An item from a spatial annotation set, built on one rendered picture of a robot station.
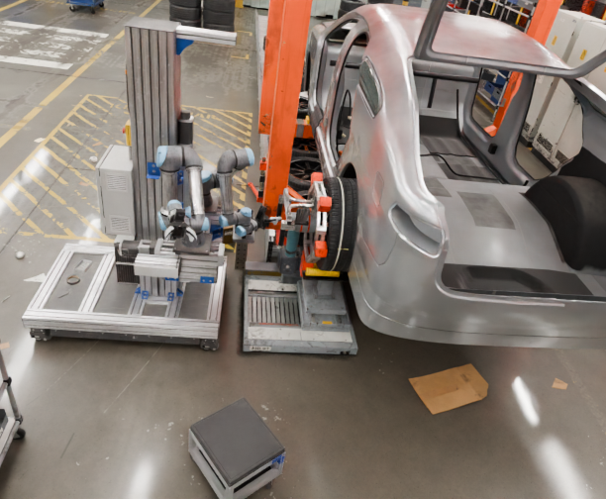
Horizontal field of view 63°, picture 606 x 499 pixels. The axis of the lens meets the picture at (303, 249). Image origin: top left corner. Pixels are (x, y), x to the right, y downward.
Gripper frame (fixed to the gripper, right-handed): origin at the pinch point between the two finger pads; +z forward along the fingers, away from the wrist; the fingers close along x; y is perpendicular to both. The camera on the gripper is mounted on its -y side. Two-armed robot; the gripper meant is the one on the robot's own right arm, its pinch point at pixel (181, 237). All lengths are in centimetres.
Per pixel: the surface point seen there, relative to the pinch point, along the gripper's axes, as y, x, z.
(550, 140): 10, -566, -330
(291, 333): 103, -98, -37
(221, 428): 87, -28, 49
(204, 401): 121, -30, 5
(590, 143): -70, -286, -49
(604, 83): -86, -538, -274
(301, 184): 55, -139, -186
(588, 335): 0, -214, 72
